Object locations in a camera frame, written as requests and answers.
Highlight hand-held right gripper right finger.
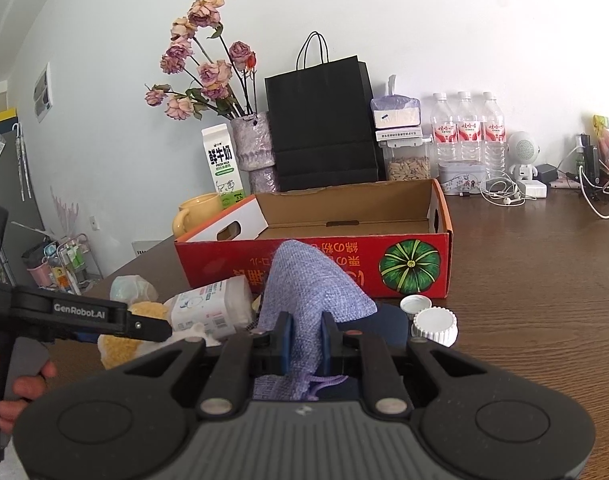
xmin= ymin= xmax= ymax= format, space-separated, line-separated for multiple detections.
xmin=321 ymin=311 xmax=488 ymax=422

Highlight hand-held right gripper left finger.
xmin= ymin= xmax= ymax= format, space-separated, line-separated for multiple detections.
xmin=119 ymin=311 xmax=295 ymax=422

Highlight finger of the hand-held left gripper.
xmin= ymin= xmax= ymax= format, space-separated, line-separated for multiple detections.
xmin=112 ymin=309 xmax=174 ymax=343

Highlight yellow and white plush toy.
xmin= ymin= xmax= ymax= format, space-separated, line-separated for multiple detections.
xmin=97 ymin=301 xmax=220 ymax=371

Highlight purple knitted pouch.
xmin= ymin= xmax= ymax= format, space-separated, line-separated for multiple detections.
xmin=253 ymin=240 xmax=378 ymax=402

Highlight red cardboard box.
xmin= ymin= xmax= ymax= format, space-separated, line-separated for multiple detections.
xmin=173 ymin=178 xmax=454 ymax=301

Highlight white ribbed cap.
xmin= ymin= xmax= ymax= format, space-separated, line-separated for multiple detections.
xmin=411 ymin=308 xmax=459 ymax=347

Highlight person's left hand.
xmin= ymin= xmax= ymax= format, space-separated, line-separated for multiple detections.
xmin=0 ymin=342 xmax=56 ymax=433

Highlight clear plastic container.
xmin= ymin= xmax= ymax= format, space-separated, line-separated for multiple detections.
xmin=109 ymin=274 xmax=159 ymax=306

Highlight white wet wipes pack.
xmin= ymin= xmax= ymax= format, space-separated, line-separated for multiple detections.
xmin=163 ymin=276 xmax=255 ymax=341

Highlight small flat white cap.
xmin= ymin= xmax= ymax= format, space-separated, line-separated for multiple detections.
xmin=399 ymin=296 xmax=432 ymax=317

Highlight dried lavender bunch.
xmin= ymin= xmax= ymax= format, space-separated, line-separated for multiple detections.
xmin=49 ymin=185 xmax=82 ymax=241

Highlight yellow ceramic mug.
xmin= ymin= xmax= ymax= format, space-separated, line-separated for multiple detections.
xmin=172 ymin=192 xmax=225 ymax=237

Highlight grey cabinet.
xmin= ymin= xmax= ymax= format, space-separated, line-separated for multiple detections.
xmin=0 ymin=107 xmax=48 ymax=261

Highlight white and green milk carton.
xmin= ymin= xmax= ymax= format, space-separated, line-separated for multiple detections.
xmin=201 ymin=123 xmax=247 ymax=211

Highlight clear container of seeds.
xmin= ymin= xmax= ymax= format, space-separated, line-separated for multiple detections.
xmin=377 ymin=137 xmax=432 ymax=182

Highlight purple textured vase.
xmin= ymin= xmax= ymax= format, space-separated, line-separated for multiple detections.
xmin=229 ymin=112 xmax=278 ymax=193

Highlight grey tin box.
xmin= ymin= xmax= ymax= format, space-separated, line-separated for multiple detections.
xmin=438 ymin=160 xmax=487 ymax=196

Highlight white flat box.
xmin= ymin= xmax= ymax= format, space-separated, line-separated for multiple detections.
xmin=375 ymin=127 xmax=425 ymax=143

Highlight black paper bag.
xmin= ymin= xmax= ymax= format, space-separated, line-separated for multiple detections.
xmin=264 ymin=31 xmax=387 ymax=193

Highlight white earphones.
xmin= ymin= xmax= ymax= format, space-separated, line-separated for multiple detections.
xmin=479 ymin=170 xmax=528 ymax=207

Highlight purple tissue pack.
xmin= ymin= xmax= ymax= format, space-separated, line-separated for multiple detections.
xmin=369 ymin=75 xmax=422 ymax=131

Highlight water bottle red label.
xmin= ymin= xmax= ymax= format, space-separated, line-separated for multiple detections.
xmin=481 ymin=92 xmax=508 ymax=181
xmin=431 ymin=92 xmax=459 ymax=166
xmin=456 ymin=91 xmax=485 ymax=163

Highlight white robot-shaped speaker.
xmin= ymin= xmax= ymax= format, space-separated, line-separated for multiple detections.
xmin=505 ymin=131 xmax=543 ymax=181

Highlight black upright device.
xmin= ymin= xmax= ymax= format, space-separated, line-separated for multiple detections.
xmin=575 ymin=132 xmax=601 ymax=196

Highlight dried pink roses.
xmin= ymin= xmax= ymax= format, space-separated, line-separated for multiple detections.
xmin=144 ymin=0 xmax=258 ymax=122

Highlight wire storage rack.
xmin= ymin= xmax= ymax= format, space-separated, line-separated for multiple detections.
xmin=22 ymin=237 xmax=105 ymax=296

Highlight white cable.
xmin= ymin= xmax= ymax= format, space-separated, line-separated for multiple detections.
xmin=555 ymin=135 xmax=609 ymax=220

